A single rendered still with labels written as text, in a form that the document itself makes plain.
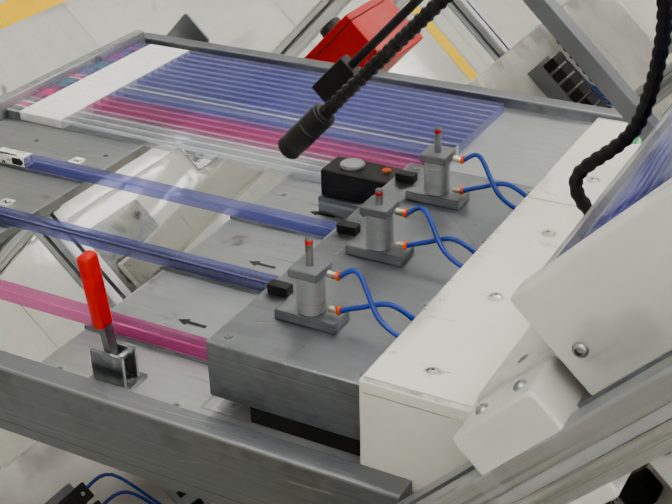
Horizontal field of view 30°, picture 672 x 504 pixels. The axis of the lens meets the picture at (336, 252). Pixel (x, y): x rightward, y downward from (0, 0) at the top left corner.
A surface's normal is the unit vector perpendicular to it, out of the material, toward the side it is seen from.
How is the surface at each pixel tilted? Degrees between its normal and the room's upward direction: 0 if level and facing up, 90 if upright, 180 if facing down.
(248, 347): 44
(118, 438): 90
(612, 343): 90
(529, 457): 90
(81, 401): 90
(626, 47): 0
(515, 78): 0
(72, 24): 0
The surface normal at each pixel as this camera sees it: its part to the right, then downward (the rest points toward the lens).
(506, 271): -0.03, -0.88
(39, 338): 0.59, -0.49
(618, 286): -0.48, 0.43
